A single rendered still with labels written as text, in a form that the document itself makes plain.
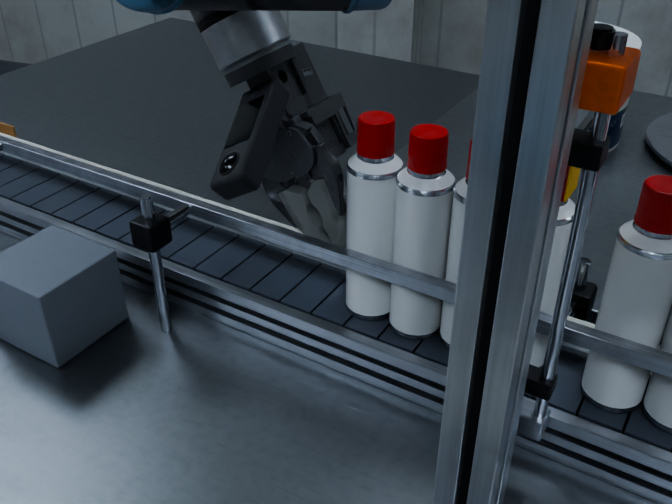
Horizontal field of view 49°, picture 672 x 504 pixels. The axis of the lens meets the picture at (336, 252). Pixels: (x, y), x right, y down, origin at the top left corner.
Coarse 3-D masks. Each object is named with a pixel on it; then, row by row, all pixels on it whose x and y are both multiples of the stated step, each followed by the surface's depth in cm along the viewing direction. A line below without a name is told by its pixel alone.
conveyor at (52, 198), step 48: (0, 192) 95; (48, 192) 95; (96, 192) 95; (192, 240) 85; (240, 240) 85; (288, 288) 77; (336, 288) 77; (384, 336) 70; (576, 384) 65; (624, 432) 60
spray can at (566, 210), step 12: (564, 192) 57; (564, 204) 58; (564, 216) 57; (564, 228) 58; (564, 240) 59; (552, 252) 59; (564, 252) 59; (552, 264) 59; (552, 276) 60; (552, 288) 61; (552, 300) 62; (552, 312) 63; (540, 336) 64; (540, 348) 65; (540, 360) 65
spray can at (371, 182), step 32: (384, 128) 62; (352, 160) 65; (384, 160) 64; (352, 192) 66; (384, 192) 65; (352, 224) 68; (384, 224) 67; (384, 256) 69; (352, 288) 71; (384, 288) 71
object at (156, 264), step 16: (144, 208) 70; (176, 208) 75; (144, 224) 71; (160, 224) 71; (144, 240) 71; (160, 240) 72; (160, 256) 74; (160, 272) 75; (160, 288) 75; (160, 304) 77; (160, 320) 78
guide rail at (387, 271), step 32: (32, 160) 87; (64, 160) 84; (128, 192) 80; (160, 192) 78; (224, 224) 74; (256, 224) 72; (320, 256) 69; (352, 256) 67; (416, 288) 65; (448, 288) 63; (544, 320) 59; (608, 352) 57; (640, 352) 56
